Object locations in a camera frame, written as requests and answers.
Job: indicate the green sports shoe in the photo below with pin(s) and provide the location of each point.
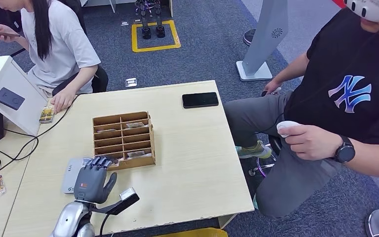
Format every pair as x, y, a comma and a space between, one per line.
253, 151

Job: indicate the black smartphone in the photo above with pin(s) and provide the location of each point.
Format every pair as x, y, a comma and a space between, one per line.
200, 100

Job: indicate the hotel print key card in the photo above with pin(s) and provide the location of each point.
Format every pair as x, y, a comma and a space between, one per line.
115, 162
134, 125
137, 154
106, 130

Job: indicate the wooden slotted card organizer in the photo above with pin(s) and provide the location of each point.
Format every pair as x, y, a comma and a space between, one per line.
134, 163

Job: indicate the black wrist watch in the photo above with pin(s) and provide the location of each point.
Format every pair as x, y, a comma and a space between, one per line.
343, 152

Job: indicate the black flat square device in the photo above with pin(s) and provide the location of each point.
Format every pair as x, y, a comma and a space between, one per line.
9, 98

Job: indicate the operator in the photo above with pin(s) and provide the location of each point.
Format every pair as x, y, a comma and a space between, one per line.
340, 98

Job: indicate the person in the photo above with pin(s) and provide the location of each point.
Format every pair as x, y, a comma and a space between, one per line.
62, 42

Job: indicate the operator's left forearm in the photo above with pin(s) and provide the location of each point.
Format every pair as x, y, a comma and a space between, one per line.
376, 163

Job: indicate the small silver floor plate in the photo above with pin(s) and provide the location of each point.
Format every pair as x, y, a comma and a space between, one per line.
137, 21
124, 23

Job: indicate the white black hand controller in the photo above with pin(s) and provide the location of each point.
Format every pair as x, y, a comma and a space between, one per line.
277, 89

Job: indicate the chrome base stool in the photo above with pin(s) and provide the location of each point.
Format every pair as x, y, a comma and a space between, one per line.
263, 165

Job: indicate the person's left forearm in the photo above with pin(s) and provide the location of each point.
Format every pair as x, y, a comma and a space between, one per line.
83, 80

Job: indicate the operator's right hand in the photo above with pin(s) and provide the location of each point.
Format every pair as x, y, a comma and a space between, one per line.
273, 87

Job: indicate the white oval hand controller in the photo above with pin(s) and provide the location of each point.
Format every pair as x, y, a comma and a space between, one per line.
286, 126

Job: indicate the black round floor base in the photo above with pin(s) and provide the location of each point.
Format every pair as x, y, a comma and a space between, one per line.
248, 36

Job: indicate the person's right hand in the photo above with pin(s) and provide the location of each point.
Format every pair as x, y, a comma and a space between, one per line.
6, 35

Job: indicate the white VR headset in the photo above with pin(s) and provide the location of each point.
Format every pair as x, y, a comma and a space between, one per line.
372, 8

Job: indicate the black robot legs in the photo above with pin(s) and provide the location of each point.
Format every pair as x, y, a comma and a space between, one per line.
146, 31

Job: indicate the white kiosk stand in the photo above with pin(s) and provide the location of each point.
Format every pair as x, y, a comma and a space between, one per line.
268, 36

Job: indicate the yellow plastic object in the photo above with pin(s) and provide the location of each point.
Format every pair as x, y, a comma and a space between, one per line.
192, 233

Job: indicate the grey white card reader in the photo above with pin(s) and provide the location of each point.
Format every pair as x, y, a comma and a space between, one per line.
68, 176

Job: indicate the operator's right forearm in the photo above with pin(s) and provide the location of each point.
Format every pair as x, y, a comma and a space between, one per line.
294, 68

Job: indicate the black office chair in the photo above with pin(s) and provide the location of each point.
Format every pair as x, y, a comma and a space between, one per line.
100, 80

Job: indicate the silver floor socket plate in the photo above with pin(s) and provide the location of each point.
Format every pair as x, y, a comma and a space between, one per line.
131, 82

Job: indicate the person's left hand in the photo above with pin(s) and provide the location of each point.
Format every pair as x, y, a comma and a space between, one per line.
62, 100

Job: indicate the person's right forearm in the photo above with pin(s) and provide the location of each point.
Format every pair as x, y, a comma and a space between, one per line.
22, 42

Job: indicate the operator's left hand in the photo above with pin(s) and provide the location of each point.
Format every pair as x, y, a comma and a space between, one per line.
313, 144

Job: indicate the white counter box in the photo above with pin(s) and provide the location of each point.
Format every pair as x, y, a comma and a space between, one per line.
3, 73

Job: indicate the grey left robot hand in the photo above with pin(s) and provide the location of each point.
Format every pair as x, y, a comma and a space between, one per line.
89, 186

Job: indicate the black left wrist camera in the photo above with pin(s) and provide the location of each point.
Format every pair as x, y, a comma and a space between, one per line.
124, 201

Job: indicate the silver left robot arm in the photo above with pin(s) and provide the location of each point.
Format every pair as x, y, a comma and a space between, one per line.
70, 219

